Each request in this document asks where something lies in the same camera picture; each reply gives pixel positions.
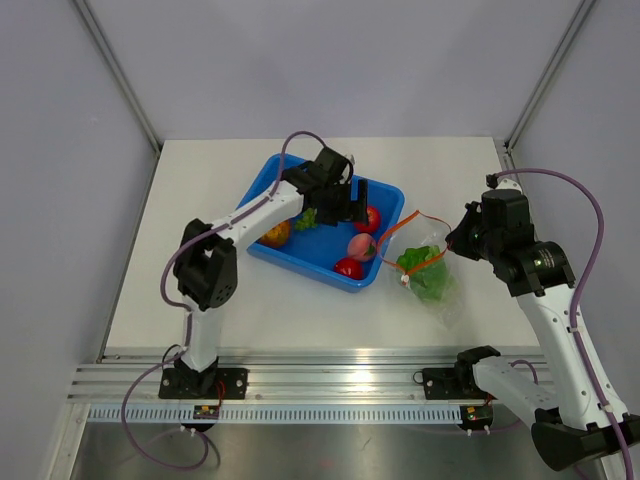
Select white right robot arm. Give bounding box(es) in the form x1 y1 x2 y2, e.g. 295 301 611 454
446 189 639 471

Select white slotted cable duct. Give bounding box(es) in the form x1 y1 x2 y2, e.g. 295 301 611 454
88 404 462 425

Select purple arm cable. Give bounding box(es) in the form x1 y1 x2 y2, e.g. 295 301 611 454
121 130 331 471
484 167 640 480

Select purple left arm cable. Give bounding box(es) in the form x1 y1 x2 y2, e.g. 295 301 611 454
121 130 331 471

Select green toy grapes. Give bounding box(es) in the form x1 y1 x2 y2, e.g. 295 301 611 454
294 208 318 232

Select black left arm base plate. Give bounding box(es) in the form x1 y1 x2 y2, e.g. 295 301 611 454
158 367 249 400

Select aluminium table rail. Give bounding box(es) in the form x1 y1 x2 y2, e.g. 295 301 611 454
67 347 460 405

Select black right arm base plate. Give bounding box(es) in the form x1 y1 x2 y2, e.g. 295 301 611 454
412 367 494 404

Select red toy apple top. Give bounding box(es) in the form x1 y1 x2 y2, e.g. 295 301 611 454
354 205 381 235

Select blue plastic bin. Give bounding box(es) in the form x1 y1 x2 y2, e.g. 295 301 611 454
247 179 405 293

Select toy pineapple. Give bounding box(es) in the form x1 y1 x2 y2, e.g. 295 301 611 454
258 220 292 249

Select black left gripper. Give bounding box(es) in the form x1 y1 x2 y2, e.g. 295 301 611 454
315 178 368 227

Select clear zip bag orange zipper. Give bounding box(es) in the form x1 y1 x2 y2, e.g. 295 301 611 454
377 210 464 329

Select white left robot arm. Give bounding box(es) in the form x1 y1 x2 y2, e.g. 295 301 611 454
164 147 368 398

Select red toy apple bottom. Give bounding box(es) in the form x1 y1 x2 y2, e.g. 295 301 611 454
333 257 364 280

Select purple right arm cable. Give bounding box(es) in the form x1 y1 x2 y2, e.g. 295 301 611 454
484 167 640 480

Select pink toy peach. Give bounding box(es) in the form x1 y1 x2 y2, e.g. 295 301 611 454
347 233 377 262

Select green toy lettuce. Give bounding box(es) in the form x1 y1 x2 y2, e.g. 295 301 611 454
396 245 453 303

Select red toy apple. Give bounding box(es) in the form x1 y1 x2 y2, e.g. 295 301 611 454
333 257 364 280
354 205 381 235

